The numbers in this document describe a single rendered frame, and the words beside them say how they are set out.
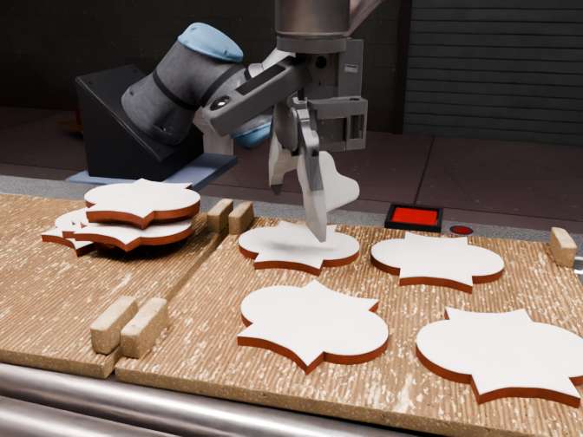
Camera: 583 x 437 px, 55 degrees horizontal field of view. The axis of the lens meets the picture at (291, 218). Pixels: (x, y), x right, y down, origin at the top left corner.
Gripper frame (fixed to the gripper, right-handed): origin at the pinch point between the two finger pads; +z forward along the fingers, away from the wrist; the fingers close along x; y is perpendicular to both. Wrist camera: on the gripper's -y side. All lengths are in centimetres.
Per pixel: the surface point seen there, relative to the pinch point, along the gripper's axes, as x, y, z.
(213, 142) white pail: 354, 65, 90
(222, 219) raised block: 9.5, -6.0, 3.2
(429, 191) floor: 242, 184, 104
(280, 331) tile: -16.8, -7.0, 3.0
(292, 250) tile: -1.4, -0.3, 3.4
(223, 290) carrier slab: -5.9, -9.6, 4.4
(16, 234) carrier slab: 17.1, -31.2, 4.8
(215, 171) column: 57, 3, 13
